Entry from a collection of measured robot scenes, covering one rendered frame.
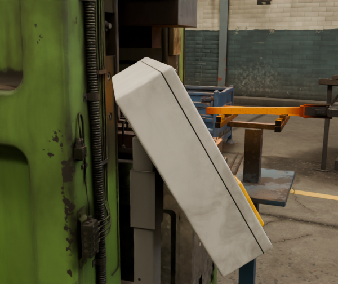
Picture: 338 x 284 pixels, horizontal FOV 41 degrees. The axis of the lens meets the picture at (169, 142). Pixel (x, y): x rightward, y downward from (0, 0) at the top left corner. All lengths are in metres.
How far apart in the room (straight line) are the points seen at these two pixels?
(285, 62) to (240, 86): 0.99
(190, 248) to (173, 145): 0.72
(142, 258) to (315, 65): 8.13
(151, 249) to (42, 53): 0.45
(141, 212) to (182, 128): 0.23
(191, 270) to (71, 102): 0.58
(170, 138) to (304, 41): 8.30
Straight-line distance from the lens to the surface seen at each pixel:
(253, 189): 1.70
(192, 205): 0.58
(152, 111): 0.54
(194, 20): 1.33
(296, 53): 8.84
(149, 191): 0.73
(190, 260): 1.26
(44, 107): 0.97
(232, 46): 9.17
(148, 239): 0.76
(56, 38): 0.95
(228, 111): 1.63
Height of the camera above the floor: 1.23
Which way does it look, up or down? 13 degrees down
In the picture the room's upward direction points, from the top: straight up
